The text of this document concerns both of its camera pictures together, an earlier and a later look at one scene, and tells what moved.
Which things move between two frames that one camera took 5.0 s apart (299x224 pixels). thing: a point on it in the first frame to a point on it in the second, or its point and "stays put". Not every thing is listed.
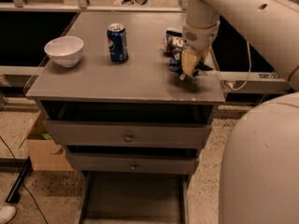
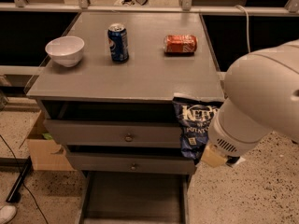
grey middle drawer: [134, 163] stays put
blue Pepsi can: [117, 41] stays put
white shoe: [7, 213] stays put
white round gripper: [202, 37] to [224, 141]
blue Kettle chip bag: [174, 45] to [194, 119]
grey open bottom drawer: [134, 198] stays put
